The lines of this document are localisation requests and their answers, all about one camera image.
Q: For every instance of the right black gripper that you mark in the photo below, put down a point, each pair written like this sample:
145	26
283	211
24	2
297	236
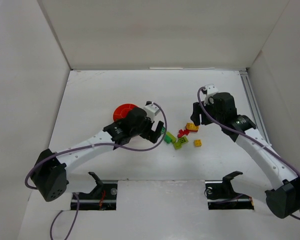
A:
196	113

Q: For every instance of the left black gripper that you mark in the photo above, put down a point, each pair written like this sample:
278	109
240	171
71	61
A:
151	132

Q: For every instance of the green rounded lego brick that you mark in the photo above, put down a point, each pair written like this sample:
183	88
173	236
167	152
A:
168	139

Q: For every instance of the lime long lego brick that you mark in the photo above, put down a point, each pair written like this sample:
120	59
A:
171	136

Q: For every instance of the orange round divided container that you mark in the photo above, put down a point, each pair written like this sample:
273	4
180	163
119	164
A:
122	111

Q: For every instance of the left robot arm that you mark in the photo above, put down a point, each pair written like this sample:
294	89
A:
51	172

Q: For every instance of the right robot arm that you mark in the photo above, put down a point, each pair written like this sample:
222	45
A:
283	198

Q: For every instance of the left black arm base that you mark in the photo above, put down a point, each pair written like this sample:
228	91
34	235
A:
93	193

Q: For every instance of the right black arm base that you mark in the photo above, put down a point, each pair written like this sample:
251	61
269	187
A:
221	195

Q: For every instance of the red lego pieces cluster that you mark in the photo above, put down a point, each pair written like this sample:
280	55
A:
183	132

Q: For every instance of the lime curved lego brick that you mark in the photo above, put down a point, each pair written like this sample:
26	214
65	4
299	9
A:
182	140

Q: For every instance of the yellow small lego brick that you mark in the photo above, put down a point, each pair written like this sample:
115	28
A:
197	143

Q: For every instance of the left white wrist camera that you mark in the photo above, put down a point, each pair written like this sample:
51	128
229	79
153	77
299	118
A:
151	110

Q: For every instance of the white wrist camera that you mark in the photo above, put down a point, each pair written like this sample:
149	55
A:
151	110
209	91

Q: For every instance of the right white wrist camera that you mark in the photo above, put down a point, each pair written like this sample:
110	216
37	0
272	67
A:
209	91

